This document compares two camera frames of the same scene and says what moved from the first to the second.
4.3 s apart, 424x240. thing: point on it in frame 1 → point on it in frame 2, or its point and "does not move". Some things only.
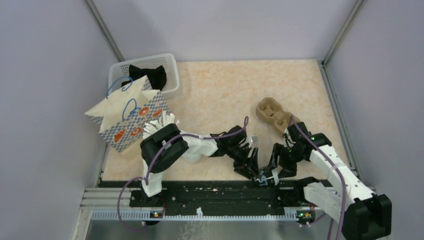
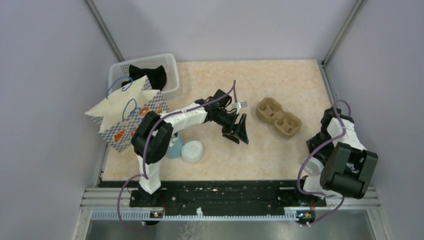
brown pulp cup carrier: x=270 y=109 does not move
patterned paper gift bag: x=123 y=115 does not move
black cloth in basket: x=156 y=77 does not move
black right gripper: x=288 y=170 → x=314 y=143
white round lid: x=192 y=157 does not move
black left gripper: x=252 y=164 → x=240 y=132
